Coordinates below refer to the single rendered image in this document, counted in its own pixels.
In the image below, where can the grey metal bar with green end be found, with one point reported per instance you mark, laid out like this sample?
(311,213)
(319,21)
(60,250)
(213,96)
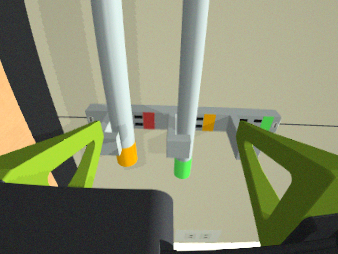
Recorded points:
(193,33)

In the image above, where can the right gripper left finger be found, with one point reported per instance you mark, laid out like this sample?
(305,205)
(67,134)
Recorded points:
(32,164)

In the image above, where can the grey metal bar with yellow ends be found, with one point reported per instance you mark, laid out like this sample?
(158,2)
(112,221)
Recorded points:
(109,33)

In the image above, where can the dark grey wall panel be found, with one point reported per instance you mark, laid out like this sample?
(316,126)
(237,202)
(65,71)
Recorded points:
(259,54)

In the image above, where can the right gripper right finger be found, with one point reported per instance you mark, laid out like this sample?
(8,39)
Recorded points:
(312,192)

